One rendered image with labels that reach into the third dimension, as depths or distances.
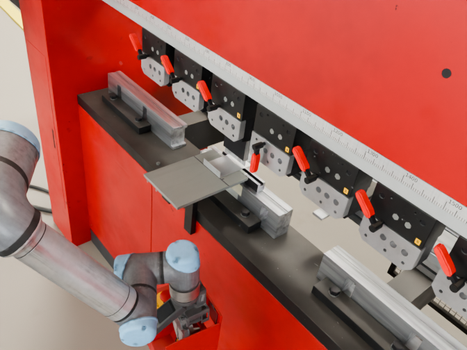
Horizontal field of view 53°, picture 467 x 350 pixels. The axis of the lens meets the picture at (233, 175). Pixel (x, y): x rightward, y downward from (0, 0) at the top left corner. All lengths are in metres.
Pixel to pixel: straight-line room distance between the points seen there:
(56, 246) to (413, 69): 0.73
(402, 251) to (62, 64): 1.48
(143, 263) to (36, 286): 1.44
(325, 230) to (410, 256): 1.77
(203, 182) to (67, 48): 0.89
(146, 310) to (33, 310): 1.43
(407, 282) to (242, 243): 0.49
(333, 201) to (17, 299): 1.68
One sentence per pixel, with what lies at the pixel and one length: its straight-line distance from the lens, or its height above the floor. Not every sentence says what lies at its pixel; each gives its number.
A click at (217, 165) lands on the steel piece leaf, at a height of 1.00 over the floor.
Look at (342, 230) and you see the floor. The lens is 2.90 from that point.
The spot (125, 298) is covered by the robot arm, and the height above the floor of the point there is 1.10.
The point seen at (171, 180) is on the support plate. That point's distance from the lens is 1.41.
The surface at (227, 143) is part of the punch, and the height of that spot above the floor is 1.05.
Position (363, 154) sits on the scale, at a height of 1.31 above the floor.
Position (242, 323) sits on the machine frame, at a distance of 1.57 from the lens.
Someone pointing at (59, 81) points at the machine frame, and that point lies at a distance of 2.07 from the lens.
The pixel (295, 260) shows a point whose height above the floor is 0.87.
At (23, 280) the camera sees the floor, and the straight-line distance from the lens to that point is 2.52.
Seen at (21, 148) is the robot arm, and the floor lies 1.36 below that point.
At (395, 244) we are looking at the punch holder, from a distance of 1.14.
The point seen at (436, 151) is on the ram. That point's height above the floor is 1.41.
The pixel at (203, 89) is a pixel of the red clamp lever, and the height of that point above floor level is 1.23.
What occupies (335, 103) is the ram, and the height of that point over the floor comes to 1.39.
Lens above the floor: 1.87
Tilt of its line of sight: 37 degrees down
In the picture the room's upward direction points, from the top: 8 degrees clockwise
